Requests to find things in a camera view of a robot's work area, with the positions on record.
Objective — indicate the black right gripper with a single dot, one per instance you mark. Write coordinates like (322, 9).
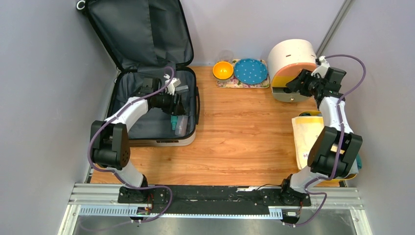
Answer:
(304, 76)

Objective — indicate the teal tube bottle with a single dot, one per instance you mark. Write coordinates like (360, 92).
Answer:
(173, 120)

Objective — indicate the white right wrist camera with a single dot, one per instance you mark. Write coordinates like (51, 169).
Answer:
(322, 67)

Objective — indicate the blue dotted plate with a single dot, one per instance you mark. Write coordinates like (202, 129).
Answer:
(250, 71)

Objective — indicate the small yellow bowl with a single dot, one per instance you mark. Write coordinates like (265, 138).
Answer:
(223, 70)

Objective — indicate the floral placemat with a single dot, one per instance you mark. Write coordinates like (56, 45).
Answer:
(235, 83)

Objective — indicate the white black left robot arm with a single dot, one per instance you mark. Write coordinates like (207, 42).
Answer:
(109, 149)

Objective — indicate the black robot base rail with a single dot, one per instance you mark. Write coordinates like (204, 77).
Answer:
(232, 201)

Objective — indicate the clear plastic cup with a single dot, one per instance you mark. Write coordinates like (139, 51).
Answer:
(181, 126)

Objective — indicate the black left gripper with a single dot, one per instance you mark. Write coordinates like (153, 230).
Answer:
(179, 107)

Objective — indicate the black white space suitcase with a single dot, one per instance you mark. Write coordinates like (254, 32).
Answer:
(142, 37)

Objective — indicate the clear drinking glass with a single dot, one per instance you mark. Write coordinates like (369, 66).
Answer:
(225, 55)

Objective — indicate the dark green garment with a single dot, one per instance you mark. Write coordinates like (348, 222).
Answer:
(318, 113)

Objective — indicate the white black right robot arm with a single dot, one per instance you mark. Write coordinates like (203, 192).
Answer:
(332, 106)

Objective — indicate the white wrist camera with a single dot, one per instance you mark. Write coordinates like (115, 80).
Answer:
(322, 67)
(172, 83)

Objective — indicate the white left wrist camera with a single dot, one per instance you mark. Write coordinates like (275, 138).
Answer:
(172, 83)

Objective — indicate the yellow plastic basket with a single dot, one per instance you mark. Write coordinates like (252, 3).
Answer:
(332, 154)

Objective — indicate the beige sandal shoe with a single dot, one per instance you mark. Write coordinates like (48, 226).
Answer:
(306, 130)

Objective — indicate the cream round drawer cabinet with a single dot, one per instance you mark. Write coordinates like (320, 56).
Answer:
(285, 61)

